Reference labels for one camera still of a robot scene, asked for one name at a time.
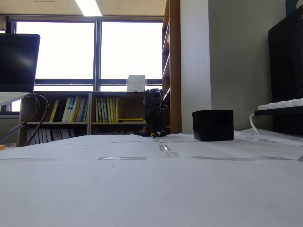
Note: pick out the dark window frame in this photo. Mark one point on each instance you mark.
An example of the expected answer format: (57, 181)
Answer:
(97, 59)

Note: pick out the black laptop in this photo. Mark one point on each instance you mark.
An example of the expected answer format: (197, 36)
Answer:
(16, 63)

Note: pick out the ceiling light panel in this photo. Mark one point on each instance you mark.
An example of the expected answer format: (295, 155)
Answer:
(88, 8)

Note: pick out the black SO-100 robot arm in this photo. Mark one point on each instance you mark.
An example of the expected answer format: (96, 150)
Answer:
(151, 99)

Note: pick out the white power strip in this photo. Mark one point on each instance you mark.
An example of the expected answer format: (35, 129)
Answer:
(281, 104)

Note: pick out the small yellow object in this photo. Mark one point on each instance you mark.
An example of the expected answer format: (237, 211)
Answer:
(2, 147)

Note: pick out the black perforated pegboard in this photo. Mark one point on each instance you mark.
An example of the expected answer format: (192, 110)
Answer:
(286, 66)

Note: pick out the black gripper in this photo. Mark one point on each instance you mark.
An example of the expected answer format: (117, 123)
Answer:
(154, 116)

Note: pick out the low wooden bookshelf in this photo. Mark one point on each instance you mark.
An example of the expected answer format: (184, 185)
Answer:
(56, 94)
(132, 106)

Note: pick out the tall wooden bookshelf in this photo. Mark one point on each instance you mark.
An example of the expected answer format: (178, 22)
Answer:
(175, 71)

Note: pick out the white paper sheet covering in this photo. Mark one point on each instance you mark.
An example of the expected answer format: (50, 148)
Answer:
(151, 184)

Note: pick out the thin leaning yellow book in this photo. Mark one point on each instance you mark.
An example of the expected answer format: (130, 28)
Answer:
(54, 111)

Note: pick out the white paper sign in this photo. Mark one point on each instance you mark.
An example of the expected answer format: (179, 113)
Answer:
(136, 82)

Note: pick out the flat lying yellow book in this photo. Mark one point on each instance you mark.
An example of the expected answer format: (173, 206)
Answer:
(131, 119)

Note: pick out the black open box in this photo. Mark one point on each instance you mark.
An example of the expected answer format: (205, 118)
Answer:
(213, 125)

